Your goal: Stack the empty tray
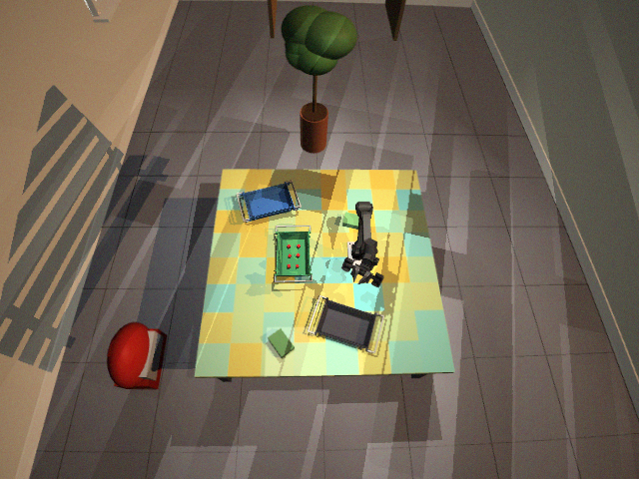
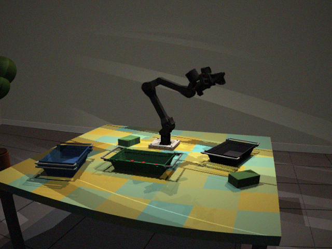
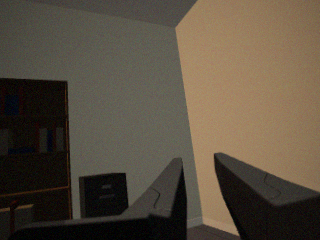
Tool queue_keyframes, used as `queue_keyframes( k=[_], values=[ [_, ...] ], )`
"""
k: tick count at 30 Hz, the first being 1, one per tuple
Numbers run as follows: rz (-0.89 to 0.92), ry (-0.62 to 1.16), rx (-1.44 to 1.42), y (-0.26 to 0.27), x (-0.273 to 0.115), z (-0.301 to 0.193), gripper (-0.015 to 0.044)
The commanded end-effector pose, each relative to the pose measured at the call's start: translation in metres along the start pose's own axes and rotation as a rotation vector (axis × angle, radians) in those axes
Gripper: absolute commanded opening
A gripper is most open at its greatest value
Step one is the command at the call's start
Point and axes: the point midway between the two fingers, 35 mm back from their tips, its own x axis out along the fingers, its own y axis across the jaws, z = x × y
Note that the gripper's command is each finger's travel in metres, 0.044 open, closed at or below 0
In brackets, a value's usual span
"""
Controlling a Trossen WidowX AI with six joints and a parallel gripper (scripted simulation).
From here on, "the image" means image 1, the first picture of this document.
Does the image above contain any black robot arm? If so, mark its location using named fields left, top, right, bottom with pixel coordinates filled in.
left=351, top=202, right=379, bottom=270

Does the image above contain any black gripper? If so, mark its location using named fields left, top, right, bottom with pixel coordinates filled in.
left=341, top=257, right=384, bottom=288

